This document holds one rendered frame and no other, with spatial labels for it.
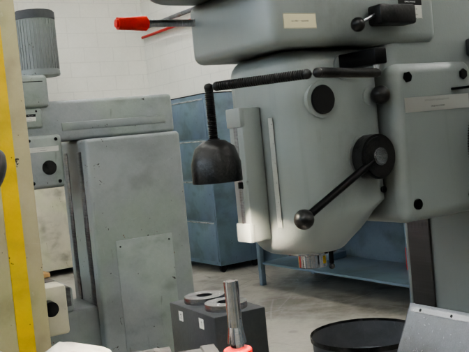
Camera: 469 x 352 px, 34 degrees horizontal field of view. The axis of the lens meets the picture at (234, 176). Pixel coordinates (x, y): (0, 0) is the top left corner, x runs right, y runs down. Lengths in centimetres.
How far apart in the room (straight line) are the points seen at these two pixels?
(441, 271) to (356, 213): 42
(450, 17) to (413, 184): 30
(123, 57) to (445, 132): 991
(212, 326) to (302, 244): 43
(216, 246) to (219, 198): 55
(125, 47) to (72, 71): 88
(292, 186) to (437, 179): 27
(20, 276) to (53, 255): 684
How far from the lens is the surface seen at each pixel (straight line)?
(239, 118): 119
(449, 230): 157
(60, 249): 973
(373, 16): 121
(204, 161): 107
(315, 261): 127
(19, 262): 286
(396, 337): 357
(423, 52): 132
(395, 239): 730
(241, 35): 118
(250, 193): 119
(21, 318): 289
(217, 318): 157
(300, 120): 117
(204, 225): 876
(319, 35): 117
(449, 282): 160
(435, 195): 131
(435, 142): 131
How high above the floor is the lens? 151
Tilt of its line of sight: 3 degrees down
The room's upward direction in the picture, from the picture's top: 6 degrees counter-clockwise
